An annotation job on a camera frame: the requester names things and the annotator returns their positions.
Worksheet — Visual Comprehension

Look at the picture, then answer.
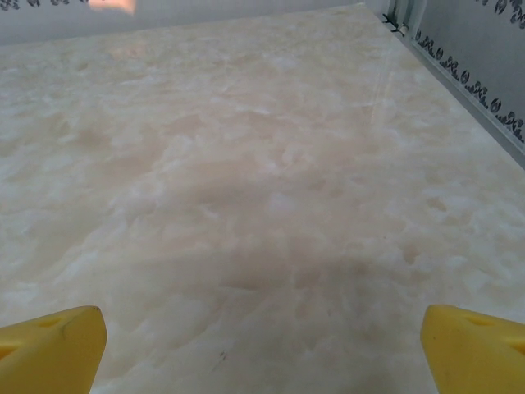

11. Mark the person's hand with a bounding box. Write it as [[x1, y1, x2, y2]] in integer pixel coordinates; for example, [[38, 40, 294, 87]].
[[87, 0, 137, 17]]

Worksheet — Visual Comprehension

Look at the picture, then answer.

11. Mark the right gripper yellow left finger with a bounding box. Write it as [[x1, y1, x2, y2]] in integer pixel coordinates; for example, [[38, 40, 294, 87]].
[[0, 305, 109, 394]]

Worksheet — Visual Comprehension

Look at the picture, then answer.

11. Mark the aluminium frame post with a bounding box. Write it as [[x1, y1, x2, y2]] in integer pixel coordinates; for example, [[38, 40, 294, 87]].
[[383, 0, 418, 40]]

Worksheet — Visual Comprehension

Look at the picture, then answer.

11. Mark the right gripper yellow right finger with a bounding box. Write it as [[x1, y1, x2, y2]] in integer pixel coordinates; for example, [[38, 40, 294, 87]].
[[421, 304, 525, 394]]

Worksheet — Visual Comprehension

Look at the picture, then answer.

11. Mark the aluminium table side rail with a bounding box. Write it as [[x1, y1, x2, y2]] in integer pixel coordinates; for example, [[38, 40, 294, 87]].
[[389, 24, 525, 169]]

